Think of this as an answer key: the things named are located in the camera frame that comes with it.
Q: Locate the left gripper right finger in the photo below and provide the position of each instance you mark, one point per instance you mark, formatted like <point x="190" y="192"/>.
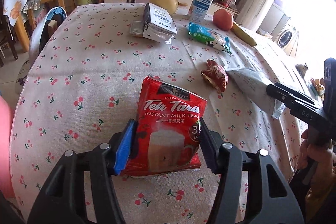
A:
<point x="269" y="198"/>

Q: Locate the pink plastic trash bucket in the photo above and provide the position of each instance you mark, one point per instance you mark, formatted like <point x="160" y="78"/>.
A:
<point x="6" y="119"/>

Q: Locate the red apple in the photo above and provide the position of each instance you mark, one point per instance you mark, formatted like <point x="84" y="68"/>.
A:
<point x="223" y="19"/>

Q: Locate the red patterned snack packet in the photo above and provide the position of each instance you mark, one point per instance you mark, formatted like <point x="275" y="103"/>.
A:
<point x="215" y="75"/>

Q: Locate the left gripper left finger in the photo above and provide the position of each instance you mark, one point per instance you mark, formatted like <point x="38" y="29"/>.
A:
<point x="62" y="197"/>

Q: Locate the red milk tea packet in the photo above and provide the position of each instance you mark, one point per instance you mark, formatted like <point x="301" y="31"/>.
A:
<point x="168" y="131"/>

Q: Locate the yellow banana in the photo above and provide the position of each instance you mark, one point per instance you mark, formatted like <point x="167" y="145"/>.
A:
<point x="241" y="34"/>

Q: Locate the cherry print tablecloth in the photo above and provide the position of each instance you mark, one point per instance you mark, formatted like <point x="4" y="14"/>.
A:
<point x="85" y="86"/>

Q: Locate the washing machine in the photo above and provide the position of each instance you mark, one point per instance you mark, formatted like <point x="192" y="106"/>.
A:
<point x="288" y="38"/>

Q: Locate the dark blue carton box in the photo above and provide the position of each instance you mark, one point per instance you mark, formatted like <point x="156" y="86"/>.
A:
<point x="158" y="25"/>

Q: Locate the silver foil packet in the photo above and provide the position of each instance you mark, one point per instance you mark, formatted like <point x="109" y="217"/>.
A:
<point x="136" y="28"/>

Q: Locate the white blue milk bottle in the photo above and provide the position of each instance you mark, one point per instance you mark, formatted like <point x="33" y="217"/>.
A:
<point x="198" y="10"/>

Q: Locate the yellow round pear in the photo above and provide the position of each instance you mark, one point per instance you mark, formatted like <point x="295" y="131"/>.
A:
<point x="169" y="5"/>

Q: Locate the right hand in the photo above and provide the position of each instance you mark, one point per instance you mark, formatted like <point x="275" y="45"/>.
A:
<point x="325" y="172"/>

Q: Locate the dining table with cloth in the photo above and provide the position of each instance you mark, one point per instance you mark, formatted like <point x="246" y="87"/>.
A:
<point x="13" y="10"/>

